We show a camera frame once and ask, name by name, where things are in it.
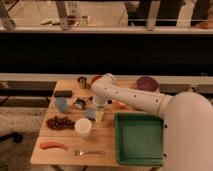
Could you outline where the blue sponge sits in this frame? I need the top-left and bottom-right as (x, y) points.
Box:
(86, 109), (95, 120)

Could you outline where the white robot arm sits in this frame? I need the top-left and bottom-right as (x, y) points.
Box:
(91, 74), (213, 171)

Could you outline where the red bowl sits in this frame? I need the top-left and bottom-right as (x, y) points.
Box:
(91, 75), (102, 84)

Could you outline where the purple bowl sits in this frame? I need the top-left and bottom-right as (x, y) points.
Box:
(136, 76), (158, 92)

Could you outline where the white paper cup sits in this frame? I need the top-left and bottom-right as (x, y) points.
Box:
(75, 118), (92, 138)

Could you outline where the yellow apple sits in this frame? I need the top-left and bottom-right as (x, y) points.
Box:
(115, 101), (127, 109)

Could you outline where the black binder clip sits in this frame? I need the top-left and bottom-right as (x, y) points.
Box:
(73, 99), (86, 110)

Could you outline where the wooden table board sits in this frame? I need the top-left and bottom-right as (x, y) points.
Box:
(30, 79), (162, 167)

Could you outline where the small metal cup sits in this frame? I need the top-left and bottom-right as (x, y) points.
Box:
(77, 76), (87, 89)

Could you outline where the red grape bunch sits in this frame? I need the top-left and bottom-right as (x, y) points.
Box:
(46, 116), (75, 130)

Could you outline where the silver fork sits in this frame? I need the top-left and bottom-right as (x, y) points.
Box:
(73, 150), (105, 156)

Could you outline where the green plastic tray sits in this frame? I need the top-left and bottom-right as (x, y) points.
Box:
(115, 113), (163, 166)

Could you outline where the black rectangular block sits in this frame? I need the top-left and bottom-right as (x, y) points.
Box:
(53, 90), (73, 98)

